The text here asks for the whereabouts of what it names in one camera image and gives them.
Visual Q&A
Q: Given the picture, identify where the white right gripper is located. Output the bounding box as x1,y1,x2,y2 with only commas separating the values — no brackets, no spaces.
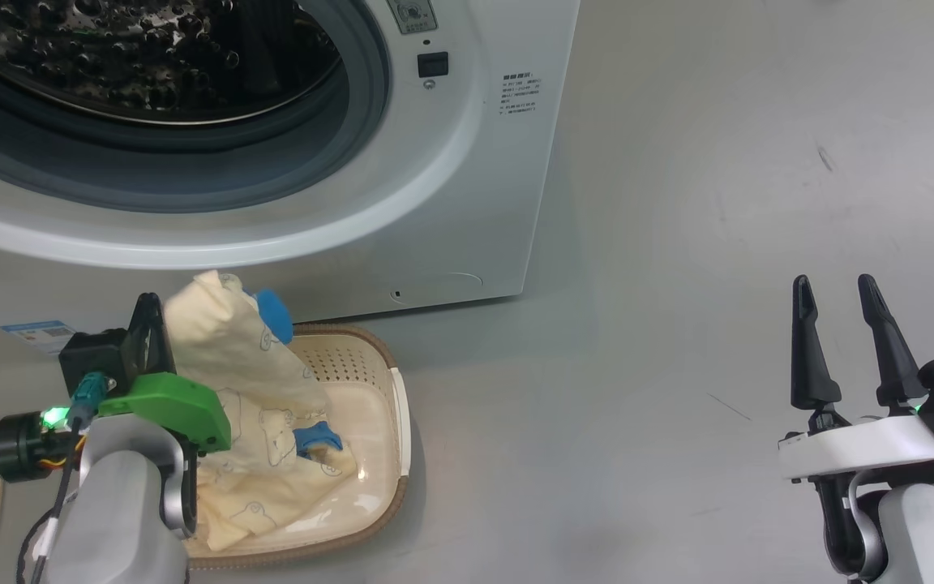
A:
778,273,934,484

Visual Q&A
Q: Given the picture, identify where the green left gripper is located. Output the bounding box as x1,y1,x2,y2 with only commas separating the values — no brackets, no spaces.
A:
98,292,233,453

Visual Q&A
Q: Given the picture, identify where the cream bear-print garment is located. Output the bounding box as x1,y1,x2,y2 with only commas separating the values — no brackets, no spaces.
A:
163,270,332,410
191,388,359,554

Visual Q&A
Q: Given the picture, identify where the cream perforated laundry basket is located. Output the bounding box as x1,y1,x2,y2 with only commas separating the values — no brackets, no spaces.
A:
183,323,413,570

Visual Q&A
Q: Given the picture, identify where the white front-load washing machine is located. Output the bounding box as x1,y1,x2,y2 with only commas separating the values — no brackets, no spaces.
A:
0,0,581,358

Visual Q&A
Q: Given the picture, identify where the blue energy label sticker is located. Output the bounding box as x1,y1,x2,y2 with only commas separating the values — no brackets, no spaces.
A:
1,320,76,355

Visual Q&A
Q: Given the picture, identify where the black cable teal connector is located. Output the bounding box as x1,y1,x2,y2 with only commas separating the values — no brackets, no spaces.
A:
17,371,109,584

